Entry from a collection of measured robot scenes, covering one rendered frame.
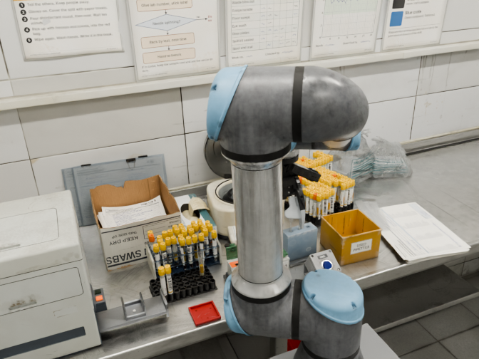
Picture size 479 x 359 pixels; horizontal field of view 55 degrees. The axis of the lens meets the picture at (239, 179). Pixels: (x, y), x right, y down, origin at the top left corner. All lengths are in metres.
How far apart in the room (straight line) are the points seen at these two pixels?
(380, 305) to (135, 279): 1.23
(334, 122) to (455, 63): 1.62
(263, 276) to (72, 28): 1.00
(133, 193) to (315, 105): 1.08
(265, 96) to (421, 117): 1.61
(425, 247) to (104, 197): 1.05
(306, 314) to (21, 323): 0.62
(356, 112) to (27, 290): 0.77
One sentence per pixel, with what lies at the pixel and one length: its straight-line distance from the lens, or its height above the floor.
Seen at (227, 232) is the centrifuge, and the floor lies 0.91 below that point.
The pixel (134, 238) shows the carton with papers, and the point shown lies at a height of 0.97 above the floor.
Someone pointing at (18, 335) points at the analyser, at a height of 0.97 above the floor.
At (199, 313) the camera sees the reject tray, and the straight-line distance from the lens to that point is 1.25.
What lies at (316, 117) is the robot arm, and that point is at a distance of 0.67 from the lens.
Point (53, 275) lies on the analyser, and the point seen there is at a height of 1.11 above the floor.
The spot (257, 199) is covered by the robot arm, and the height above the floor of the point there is 1.35.
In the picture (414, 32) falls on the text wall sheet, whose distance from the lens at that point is 2.07.
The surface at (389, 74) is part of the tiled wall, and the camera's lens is 2.04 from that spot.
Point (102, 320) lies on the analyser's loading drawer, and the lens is 1.23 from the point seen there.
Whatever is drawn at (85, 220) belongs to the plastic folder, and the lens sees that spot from 1.70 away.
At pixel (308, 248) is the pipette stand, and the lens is 1.42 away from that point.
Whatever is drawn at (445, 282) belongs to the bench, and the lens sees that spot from 2.47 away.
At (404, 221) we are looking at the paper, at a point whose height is 0.89.
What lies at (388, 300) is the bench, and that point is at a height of 0.27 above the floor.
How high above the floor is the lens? 1.71
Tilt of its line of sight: 26 degrees down
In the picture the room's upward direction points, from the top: 2 degrees counter-clockwise
